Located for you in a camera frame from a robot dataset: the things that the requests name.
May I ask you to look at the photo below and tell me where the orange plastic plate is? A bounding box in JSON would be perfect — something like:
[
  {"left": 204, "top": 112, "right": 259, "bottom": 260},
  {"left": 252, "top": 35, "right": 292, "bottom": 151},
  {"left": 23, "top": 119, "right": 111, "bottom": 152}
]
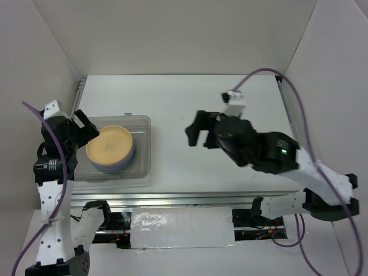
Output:
[{"left": 86, "top": 125, "right": 133, "bottom": 166}]

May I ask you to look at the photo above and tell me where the pink plastic plate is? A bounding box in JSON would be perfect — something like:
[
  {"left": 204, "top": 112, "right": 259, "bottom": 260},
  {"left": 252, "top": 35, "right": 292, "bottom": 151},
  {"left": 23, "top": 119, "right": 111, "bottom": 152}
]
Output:
[{"left": 91, "top": 152, "right": 135, "bottom": 171}]

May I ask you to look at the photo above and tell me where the purple plate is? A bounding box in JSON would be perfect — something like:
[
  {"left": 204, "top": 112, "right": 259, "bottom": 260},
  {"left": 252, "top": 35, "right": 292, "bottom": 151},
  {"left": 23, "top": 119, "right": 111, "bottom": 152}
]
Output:
[{"left": 93, "top": 155, "right": 135, "bottom": 172}]

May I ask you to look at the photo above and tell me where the blue plastic plate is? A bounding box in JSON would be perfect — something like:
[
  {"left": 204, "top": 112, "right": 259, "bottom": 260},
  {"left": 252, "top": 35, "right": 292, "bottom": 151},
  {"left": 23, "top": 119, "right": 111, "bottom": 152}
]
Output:
[{"left": 98, "top": 159, "right": 139, "bottom": 174}]

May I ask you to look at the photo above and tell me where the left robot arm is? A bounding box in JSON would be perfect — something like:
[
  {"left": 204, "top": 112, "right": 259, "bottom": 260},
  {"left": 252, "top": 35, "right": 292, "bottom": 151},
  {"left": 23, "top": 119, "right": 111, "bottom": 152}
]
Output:
[{"left": 25, "top": 101, "right": 114, "bottom": 275}]

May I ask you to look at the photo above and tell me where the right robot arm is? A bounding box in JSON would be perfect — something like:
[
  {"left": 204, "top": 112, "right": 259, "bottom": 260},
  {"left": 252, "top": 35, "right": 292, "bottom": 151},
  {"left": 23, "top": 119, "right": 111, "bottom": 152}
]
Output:
[{"left": 185, "top": 110, "right": 359, "bottom": 225}]

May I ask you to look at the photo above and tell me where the white foil tape sheet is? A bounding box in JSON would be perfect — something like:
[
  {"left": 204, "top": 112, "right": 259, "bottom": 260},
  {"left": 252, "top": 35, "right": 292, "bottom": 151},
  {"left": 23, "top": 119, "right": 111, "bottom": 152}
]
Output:
[{"left": 130, "top": 206, "right": 235, "bottom": 249}]

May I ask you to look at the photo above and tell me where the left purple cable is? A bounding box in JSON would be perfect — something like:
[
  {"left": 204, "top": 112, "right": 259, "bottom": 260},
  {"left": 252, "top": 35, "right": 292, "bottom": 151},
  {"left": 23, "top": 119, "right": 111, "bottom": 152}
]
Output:
[{"left": 11, "top": 101, "right": 72, "bottom": 276}]

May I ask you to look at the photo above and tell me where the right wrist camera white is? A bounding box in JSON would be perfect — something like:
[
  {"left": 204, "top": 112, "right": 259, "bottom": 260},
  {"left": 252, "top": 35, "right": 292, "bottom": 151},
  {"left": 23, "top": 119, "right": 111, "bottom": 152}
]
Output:
[{"left": 221, "top": 90, "right": 246, "bottom": 118}]

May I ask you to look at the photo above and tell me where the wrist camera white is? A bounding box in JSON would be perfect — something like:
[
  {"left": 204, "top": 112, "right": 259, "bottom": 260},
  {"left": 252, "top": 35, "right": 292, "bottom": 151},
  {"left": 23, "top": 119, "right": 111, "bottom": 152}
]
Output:
[
  {"left": 221, "top": 90, "right": 246, "bottom": 118},
  {"left": 43, "top": 100, "right": 70, "bottom": 120}
]

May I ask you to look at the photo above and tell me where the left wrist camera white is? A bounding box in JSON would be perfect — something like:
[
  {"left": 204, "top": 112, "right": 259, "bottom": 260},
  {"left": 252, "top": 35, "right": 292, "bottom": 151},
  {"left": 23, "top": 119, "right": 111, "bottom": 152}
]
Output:
[{"left": 43, "top": 100, "right": 70, "bottom": 120}]

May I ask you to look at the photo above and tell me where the aluminium frame rail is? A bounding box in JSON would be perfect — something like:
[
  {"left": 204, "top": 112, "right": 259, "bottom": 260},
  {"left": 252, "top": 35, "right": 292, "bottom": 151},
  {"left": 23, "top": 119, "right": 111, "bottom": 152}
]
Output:
[{"left": 72, "top": 75, "right": 300, "bottom": 208}]

